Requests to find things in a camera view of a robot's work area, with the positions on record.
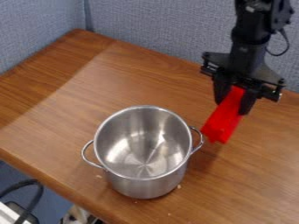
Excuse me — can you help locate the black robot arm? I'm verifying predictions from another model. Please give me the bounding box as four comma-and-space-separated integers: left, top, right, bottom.
200, 0, 295, 115

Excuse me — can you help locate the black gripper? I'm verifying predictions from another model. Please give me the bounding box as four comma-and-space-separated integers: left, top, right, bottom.
200, 42, 286, 116

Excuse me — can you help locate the grey box below table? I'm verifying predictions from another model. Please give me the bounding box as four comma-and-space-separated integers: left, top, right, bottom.
0, 201, 40, 224

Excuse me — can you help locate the red plastic block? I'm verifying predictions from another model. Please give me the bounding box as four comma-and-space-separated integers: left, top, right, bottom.
200, 87, 244, 144

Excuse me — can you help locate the black cable below table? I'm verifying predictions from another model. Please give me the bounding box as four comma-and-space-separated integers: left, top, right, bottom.
0, 178, 44, 224

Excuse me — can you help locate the stainless steel pot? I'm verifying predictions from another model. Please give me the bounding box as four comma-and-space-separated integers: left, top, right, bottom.
84, 105, 204, 199

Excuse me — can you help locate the white object below table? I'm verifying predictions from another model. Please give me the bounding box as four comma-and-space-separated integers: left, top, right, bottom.
60, 205, 97, 224

